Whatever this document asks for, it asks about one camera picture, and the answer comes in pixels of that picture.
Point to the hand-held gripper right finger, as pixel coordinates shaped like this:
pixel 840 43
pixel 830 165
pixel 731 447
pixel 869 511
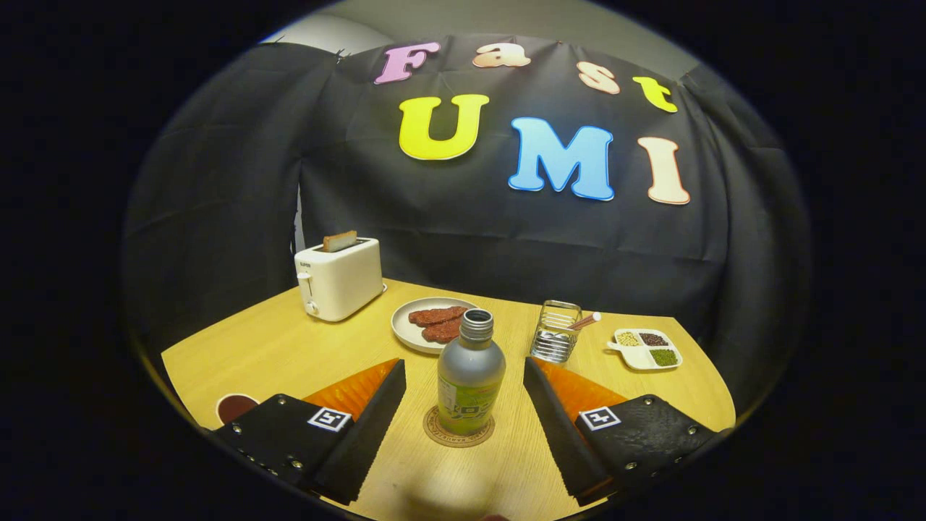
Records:
pixel 564 441

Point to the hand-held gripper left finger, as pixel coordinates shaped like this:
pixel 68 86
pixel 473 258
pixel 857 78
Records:
pixel 362 441

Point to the round brown coaster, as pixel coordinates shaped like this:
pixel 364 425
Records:
pixel 434 433

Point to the silver bottle with green label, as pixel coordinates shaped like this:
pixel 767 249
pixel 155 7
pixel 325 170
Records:
pixel 470 376

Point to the wooden table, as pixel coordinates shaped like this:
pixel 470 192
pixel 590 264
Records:
pixel 289 354

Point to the white round plate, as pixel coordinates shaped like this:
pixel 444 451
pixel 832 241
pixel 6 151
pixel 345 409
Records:
pixel 405 329

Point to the white divided seed dish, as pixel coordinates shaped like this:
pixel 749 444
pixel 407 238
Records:
pixel 644 349

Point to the pink stick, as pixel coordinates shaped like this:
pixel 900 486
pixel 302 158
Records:
pixel 586 320

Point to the brown meat slice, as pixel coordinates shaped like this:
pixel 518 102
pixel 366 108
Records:
pixel 441 332
pixel 434 315

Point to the white toaster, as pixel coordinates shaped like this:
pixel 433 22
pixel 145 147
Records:
pixel 340 282

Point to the brown toast slice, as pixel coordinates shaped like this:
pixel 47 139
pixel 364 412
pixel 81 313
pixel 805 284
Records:
pixel 340 241

